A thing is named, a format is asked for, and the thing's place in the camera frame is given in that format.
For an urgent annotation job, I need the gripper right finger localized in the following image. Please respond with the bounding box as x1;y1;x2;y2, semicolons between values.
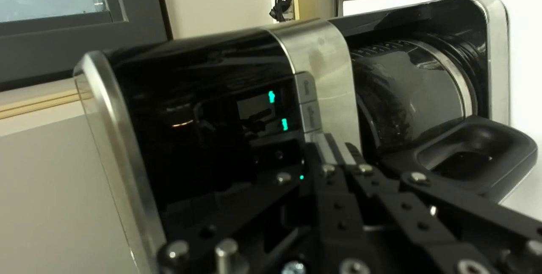
345;141;542;274

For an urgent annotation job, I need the dark framed window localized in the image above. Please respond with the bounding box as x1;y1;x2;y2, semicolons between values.
0;0;171;91

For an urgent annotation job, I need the black cable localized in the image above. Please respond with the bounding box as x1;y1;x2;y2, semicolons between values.
270;0;294;22

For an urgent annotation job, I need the black coffee maker lever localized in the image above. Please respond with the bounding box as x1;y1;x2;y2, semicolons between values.
376;115;538;203

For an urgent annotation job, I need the black and silver coffee maker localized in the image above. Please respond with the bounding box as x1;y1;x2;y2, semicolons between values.
73;0;538;274

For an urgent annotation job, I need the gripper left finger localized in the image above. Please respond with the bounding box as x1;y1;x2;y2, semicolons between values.
157;133;370;274

